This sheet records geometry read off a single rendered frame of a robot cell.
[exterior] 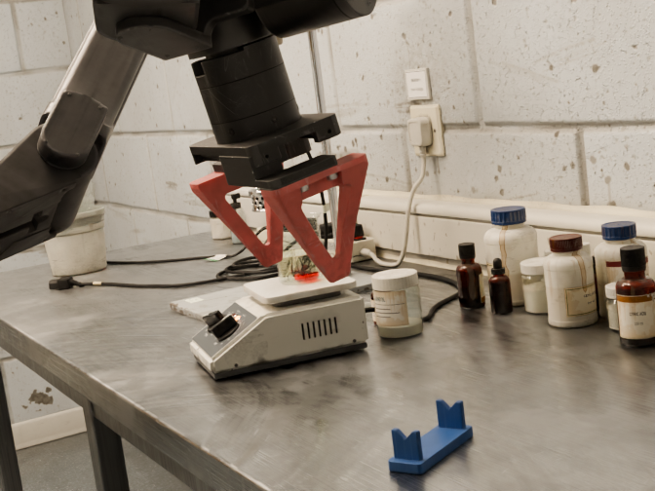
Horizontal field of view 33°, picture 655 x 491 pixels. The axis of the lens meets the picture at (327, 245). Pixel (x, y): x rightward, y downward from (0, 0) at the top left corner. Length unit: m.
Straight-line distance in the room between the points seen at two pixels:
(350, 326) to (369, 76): 0.75
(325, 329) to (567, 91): 0.50
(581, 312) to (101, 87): 0.67
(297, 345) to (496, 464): 0.44
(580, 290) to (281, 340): 0.37
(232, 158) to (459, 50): 1.12
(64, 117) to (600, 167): 0.86
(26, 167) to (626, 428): 0.56
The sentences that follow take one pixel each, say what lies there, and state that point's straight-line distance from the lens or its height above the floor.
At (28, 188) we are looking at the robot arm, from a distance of 0.87.
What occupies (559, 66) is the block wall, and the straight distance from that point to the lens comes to 1.59.
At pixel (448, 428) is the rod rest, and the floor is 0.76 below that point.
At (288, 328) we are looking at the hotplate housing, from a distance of 1.33.
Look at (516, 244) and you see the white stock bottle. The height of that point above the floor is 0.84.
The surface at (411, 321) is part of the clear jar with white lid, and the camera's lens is 1.40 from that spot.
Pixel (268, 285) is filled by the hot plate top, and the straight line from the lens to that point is 1.40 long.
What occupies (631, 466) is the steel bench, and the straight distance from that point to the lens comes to 0.95.
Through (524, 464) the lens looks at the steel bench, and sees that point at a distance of 0.97.
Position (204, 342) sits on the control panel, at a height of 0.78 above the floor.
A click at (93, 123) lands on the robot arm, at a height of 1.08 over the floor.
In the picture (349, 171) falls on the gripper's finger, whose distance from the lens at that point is 0.67.
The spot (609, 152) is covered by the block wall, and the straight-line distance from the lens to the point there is 1.54.
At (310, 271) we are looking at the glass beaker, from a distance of 1.37.
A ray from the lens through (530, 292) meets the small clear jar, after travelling 1.45.
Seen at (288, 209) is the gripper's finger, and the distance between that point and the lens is 0.66.
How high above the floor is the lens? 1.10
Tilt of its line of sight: 9 degrees down
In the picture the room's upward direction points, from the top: 7 degrees counter-clockwise
